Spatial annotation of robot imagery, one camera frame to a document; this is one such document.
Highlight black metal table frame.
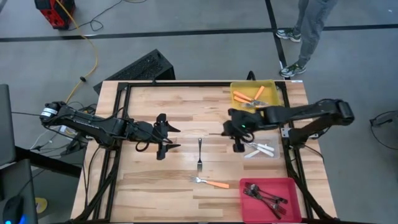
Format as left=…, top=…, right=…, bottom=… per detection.
left=81, top=80, right=335, bottom=223

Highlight red plastic bin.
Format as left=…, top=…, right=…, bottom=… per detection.
left=238, top=177, right=303, bottom=224

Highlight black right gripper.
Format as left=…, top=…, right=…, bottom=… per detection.
left=221, top=108, right=266, bottom=153

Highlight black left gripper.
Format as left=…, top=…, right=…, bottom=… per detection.
left=148, top=113, right=182, bottom=161

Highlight red and black tool case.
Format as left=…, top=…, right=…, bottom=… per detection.
left=33, top=0, right=76, bottom=30

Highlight black desk surface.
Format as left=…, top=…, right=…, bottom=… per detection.
left=0, top=158, right=39, bottom=224

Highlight grey desk panel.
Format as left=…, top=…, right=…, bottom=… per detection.
left=0, top=83, right=16, bottom=167

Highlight clear plastic bin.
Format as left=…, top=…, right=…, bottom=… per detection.
left=241, top=134, right=280, bottom=161

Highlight yellow plastic bin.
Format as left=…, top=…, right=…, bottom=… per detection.
left=229, top=79, right=282, bottom=114

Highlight person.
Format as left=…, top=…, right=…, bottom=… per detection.
left=275, top=0, right=339, bottom=78

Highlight yellow floor object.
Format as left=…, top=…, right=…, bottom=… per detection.
left=35, top=197, right=49, bottom=215

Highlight black computer mouse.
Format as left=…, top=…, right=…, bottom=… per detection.
left=2, top=195, right=25, bottom=224

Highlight yellow power cable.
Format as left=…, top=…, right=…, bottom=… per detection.
left=55, top=0, right=99, bottom=105

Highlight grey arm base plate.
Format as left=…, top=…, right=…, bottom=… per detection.
left=280, top=126, right=295, bottom=138

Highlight black floor cable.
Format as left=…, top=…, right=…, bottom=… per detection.
left=368, top=110, right=398, bottom=151
left=67, top=0, right=149, bottom=32

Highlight black floor beam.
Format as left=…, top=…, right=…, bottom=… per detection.
left=14, top=145, right=83, bottom=179

